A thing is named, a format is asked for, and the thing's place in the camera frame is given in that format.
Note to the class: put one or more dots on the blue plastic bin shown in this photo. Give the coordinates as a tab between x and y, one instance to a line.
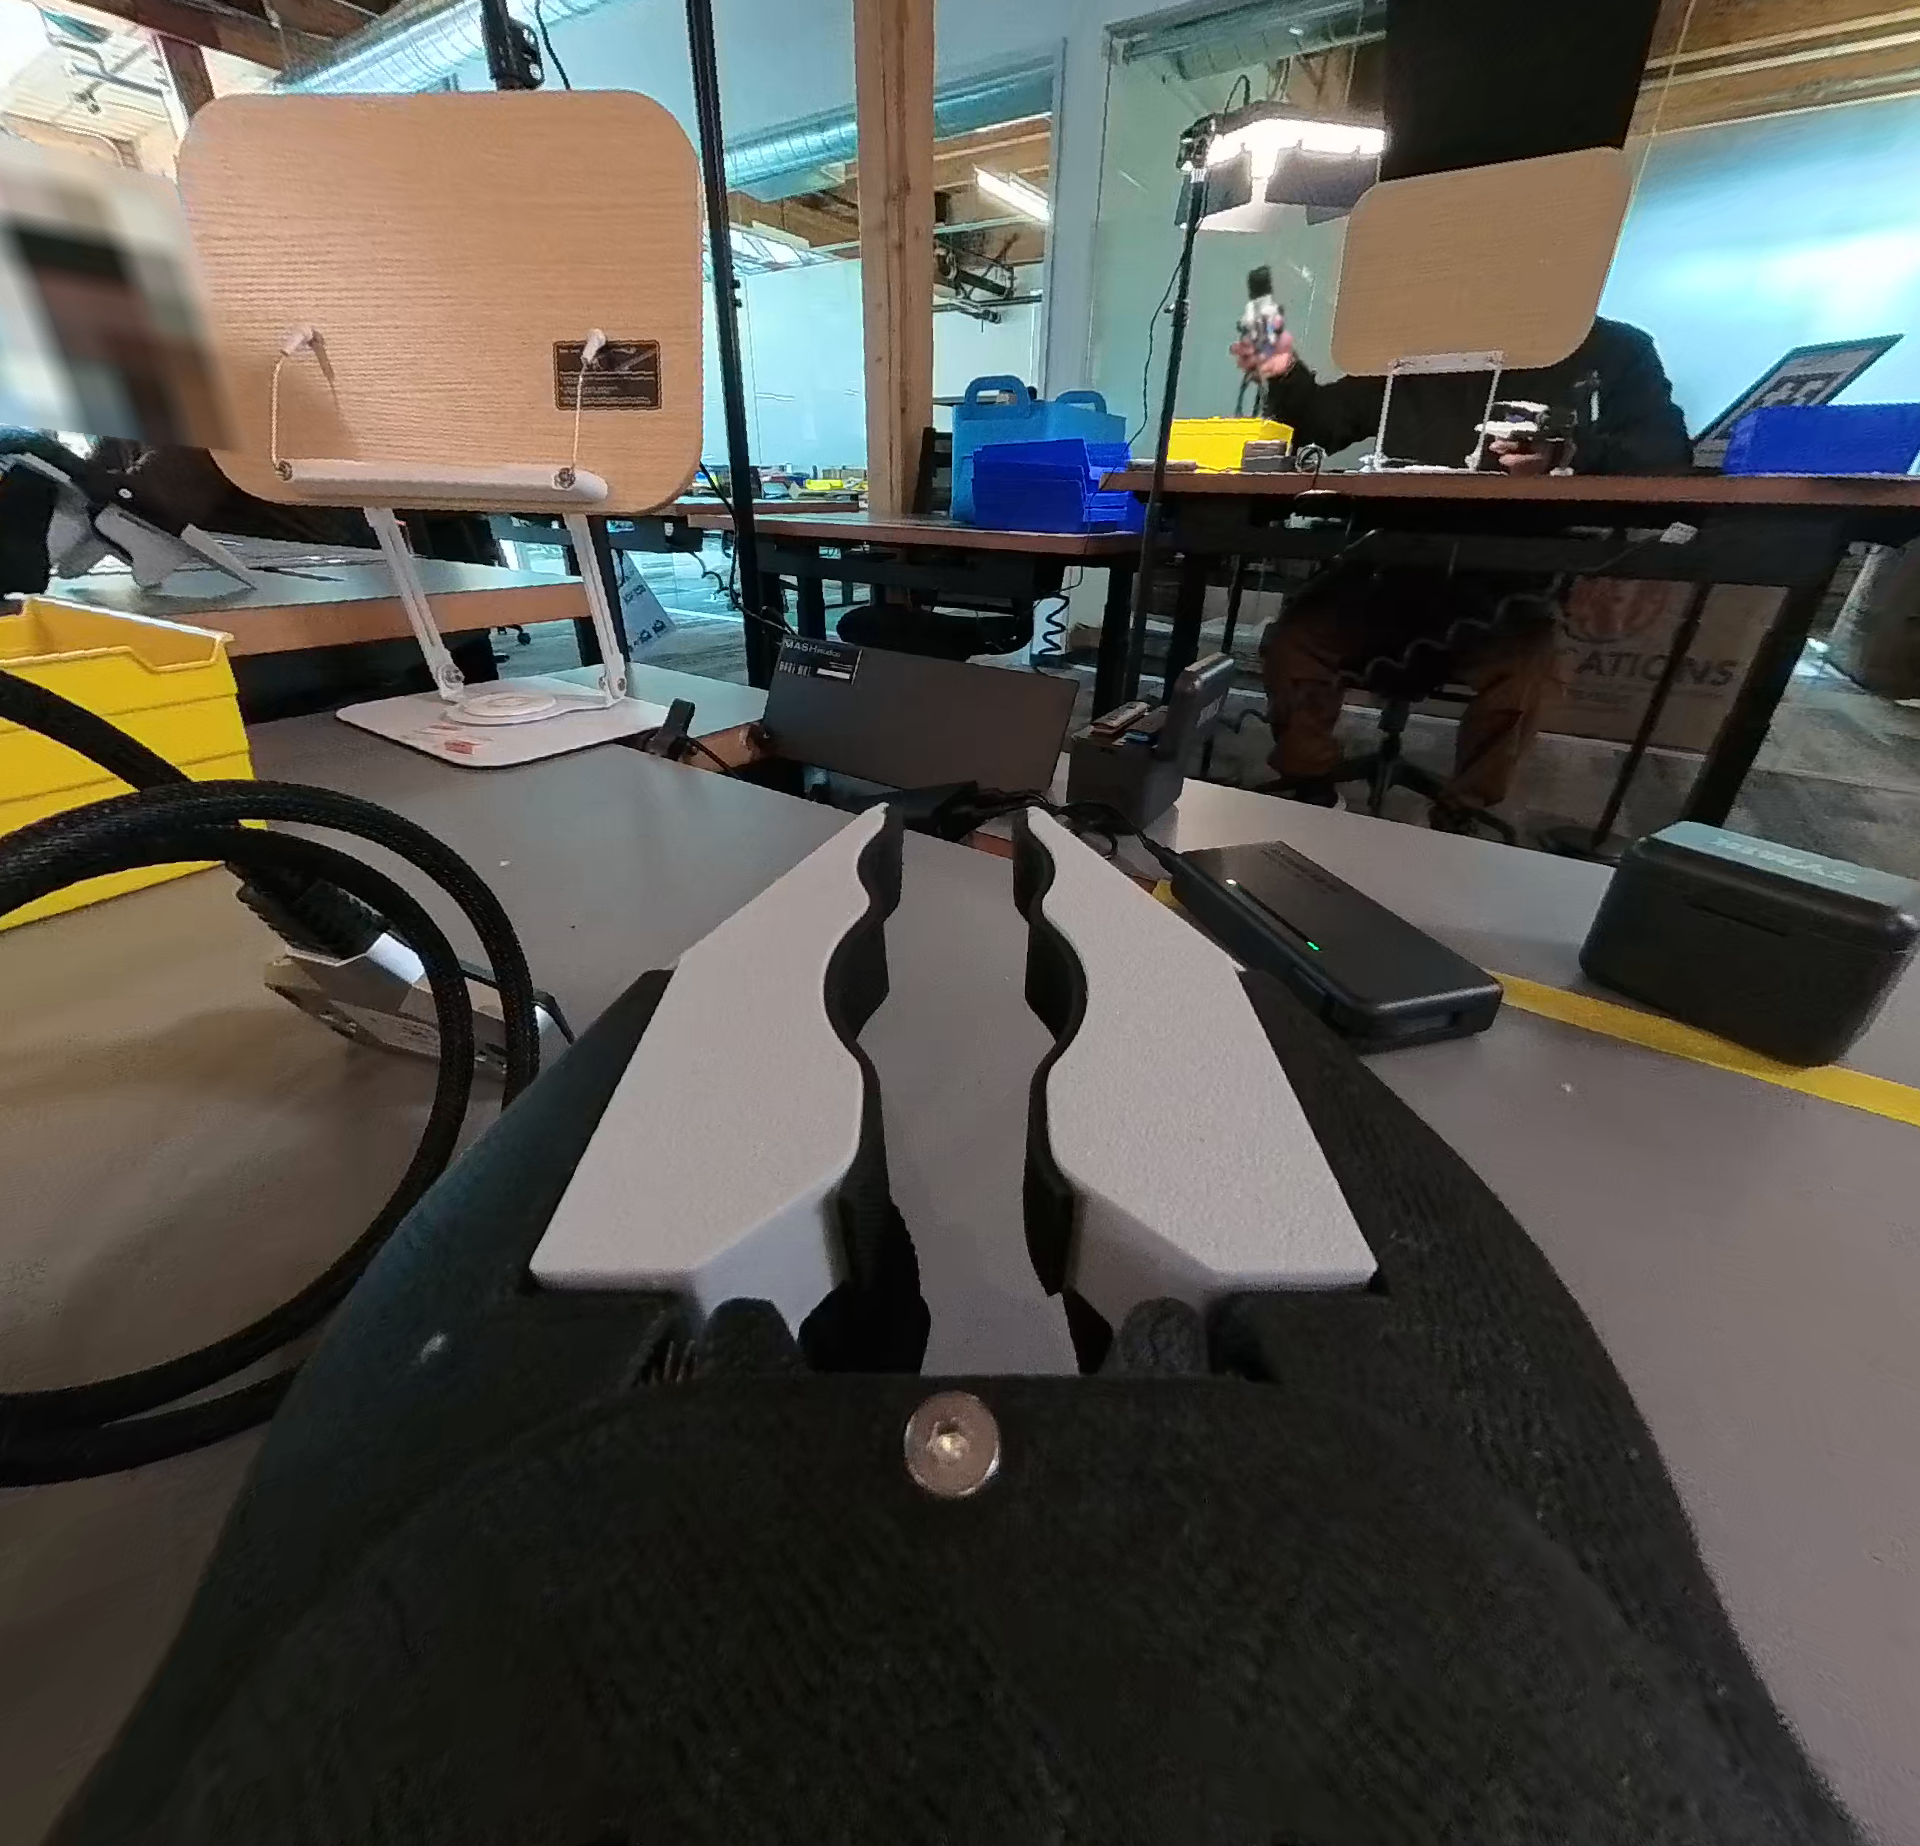
1056	484
1822	439

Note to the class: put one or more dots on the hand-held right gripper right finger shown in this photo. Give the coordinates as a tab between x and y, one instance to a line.
1185	1126

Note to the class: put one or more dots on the wooden post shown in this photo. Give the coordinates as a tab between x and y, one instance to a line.
897	226

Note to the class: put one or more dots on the dark battery charger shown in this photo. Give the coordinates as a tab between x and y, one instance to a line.
1147	759

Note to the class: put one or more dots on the laptop with printed tag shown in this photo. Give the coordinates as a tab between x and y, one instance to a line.
1800	390

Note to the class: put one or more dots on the studio light panel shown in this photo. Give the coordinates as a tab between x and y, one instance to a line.
1290	166

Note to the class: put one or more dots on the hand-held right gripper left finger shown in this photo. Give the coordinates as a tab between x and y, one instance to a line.
721	1126

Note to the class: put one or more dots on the silver ceiling duct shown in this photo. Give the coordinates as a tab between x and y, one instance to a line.
601	0

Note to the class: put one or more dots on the cardboard box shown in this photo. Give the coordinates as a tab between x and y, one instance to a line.
1651	675

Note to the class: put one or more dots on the black overhead panel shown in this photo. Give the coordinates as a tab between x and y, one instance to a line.
1522	46

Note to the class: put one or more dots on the black clamp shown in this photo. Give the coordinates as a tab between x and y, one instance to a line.
676	733

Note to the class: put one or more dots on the blue plastic tote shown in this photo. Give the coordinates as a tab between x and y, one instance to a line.
992	413

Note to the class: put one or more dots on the dark green case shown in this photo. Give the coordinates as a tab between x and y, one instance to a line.
1740	961

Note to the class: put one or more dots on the black flat device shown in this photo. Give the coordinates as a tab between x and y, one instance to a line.
916	721

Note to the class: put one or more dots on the black disc floor lamp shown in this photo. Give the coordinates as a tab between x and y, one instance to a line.
721	300

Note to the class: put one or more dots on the yellow plastic bin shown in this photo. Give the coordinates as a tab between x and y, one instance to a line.
165	705
1217	443

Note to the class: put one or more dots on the grey black hdmi hub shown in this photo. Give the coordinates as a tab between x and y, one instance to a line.
1320	931

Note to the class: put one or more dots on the yellow tape strip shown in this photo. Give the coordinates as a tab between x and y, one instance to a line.
1651	1030

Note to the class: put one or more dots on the brown desk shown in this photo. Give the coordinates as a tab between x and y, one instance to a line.
375	593
901	535
1651	484

